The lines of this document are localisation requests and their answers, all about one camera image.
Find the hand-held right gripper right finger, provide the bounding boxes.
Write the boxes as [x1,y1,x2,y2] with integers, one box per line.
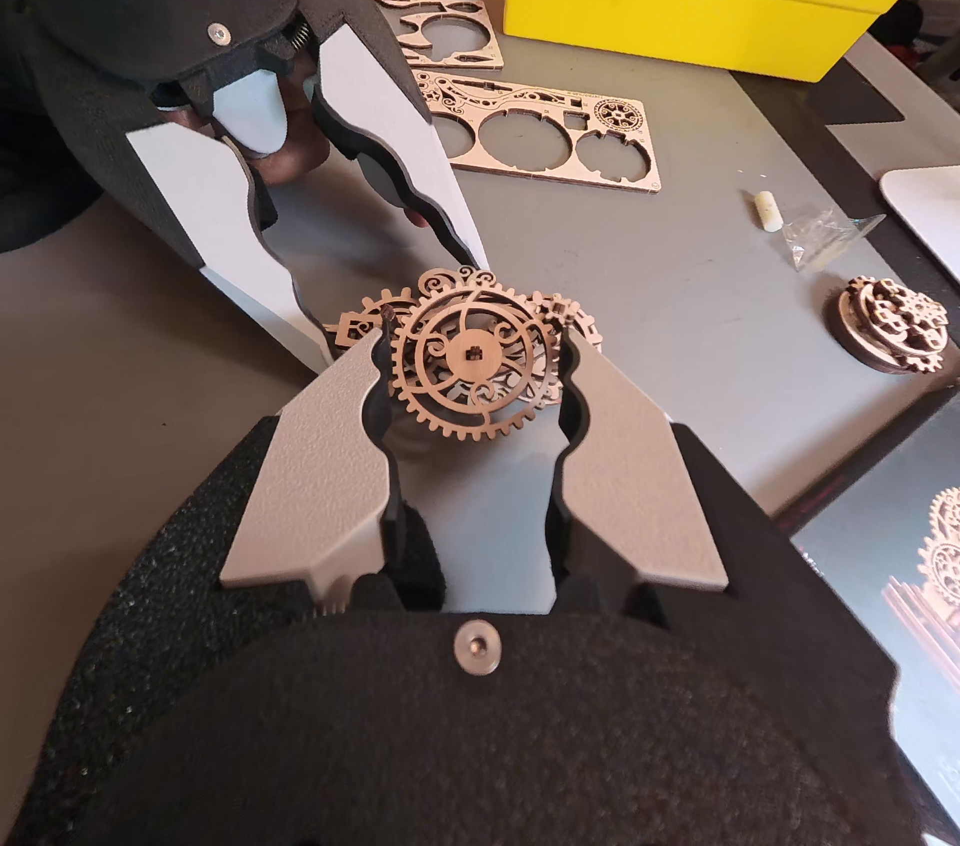
[551,330,730,612]

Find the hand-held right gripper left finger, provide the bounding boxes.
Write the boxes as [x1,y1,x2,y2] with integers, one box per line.
[217,336,421,610]

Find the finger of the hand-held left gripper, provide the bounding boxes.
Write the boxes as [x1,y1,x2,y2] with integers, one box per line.
[311,23,495,271]
[123,122,337,373]

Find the wooden clock model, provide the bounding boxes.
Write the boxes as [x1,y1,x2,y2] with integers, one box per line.
[322,264,605,412]

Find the large wooden gear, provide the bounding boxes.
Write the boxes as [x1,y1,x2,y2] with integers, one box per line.
[390,283,565,442]

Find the short wooden part sheet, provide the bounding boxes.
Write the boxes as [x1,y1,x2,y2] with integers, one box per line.
[371,0,502,70]

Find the long wooden part sheet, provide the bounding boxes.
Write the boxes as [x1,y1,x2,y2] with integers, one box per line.
[411,69,661,198]

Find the black model kit box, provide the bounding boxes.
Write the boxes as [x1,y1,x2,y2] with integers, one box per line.
[772,366,960,828]

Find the small round wooden gear model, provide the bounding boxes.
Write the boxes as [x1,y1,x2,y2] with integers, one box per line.
[825,274,954,378]

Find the clear plastic bag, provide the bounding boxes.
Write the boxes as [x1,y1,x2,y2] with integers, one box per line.
[780,207,886,273]

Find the white rounded pad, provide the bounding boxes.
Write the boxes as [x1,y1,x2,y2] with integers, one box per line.
[877,165,960,288]

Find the dark chair legs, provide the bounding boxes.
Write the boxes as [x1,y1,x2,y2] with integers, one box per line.
[873,0,960,74]

